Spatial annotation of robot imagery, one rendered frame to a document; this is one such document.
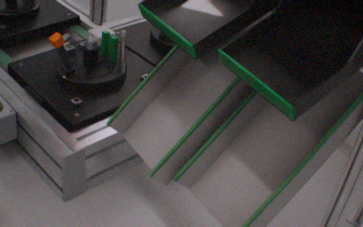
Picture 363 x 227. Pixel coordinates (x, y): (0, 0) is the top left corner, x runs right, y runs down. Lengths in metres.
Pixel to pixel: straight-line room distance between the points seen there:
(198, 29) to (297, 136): 0.19
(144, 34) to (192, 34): 0.50
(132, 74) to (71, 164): 0.25
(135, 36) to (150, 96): 0.36
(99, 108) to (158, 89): 0.14
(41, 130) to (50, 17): 0.41
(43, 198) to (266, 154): 0.40
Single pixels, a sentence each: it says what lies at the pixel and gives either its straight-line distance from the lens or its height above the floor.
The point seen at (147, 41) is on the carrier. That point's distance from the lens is 1.13.
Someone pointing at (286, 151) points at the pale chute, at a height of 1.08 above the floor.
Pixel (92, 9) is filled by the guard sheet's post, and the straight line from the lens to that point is 1.21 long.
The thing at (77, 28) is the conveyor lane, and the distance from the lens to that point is 1.22.
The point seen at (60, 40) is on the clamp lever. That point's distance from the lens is 0.91.
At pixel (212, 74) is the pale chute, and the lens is 0.78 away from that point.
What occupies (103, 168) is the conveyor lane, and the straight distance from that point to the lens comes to 0.90.
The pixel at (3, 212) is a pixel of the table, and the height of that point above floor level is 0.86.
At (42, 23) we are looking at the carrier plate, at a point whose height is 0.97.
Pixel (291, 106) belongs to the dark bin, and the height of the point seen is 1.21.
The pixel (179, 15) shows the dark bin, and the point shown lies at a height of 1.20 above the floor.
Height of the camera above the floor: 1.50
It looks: 35 degrees down
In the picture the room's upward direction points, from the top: 9 degrees clockwise
